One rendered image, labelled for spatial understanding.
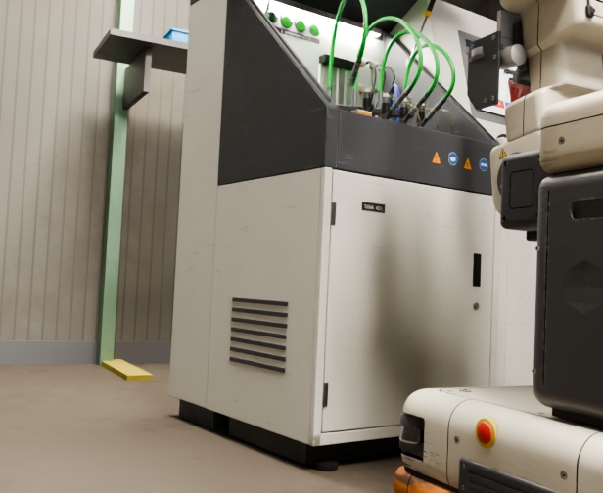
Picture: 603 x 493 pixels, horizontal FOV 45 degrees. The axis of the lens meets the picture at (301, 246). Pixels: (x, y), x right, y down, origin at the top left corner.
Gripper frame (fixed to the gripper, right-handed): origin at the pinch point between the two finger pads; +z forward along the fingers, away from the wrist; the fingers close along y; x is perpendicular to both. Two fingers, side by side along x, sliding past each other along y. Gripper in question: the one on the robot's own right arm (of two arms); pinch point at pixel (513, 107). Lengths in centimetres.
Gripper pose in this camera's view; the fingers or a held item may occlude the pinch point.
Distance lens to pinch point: 210.2
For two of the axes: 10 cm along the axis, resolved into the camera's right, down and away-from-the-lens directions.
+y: -8.9, -0.6, -4.5
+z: -2.5, 9.0, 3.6
